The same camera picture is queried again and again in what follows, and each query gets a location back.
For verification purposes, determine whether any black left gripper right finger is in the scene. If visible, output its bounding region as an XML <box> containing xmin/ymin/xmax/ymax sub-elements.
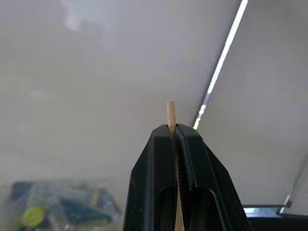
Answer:
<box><xmin>175</xmin><ymin>124</ymin><xmax>253</xmax><ymax>231</ymax></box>

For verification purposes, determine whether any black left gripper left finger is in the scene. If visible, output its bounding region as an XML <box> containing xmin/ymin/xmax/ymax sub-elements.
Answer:
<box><xmin>123</xmin><ymin>124</ymin><xmax>180</xmax><ymax>231</ymax></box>

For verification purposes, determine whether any wooden chopstick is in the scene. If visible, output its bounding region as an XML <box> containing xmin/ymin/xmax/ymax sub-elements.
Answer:
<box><xmin>166</xmin><ymin>101</ymin><xmax>185</xmax><ymax>231</ymax></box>

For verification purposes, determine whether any blurred blue green clutter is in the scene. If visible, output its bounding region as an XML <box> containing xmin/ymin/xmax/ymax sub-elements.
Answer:
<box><xmin>9</xmin><ymin>179</ymin><xmax>122</xmax><ymax>231</ymax></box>

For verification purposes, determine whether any ceiling light strip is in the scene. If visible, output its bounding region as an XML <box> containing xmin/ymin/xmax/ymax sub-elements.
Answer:
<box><xmin>192</xmin><ymin>0</ymin><xmax>249</xmax><ymax>130</ymax></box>

